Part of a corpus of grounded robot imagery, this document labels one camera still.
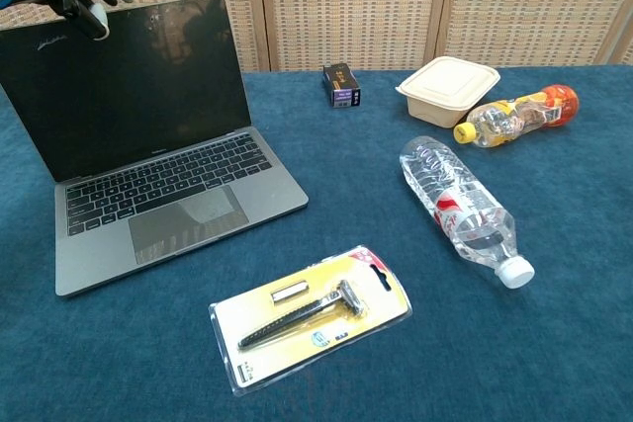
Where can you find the beige lidded takeout box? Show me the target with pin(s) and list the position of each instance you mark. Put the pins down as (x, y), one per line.
(445, 88)

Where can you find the clear water bottle white cap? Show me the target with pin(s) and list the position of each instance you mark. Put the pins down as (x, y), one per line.
(460, 199)

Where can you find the orange juice bottle yellow cap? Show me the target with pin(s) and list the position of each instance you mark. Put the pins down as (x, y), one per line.
(519, 118)

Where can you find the blue carpet table cover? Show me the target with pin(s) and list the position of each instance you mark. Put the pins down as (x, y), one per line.
(346, 185)

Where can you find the small black purple box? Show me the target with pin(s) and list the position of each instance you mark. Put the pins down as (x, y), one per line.
(341, 83)

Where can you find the woven wooden folding screen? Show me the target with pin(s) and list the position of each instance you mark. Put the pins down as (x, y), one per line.
(356, 7)

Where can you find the razor in yellow blister pack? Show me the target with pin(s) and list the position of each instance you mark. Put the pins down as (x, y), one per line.
(297, 328)

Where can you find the grey laptop with black keyboard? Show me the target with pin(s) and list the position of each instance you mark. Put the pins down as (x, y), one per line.
(148, 96)

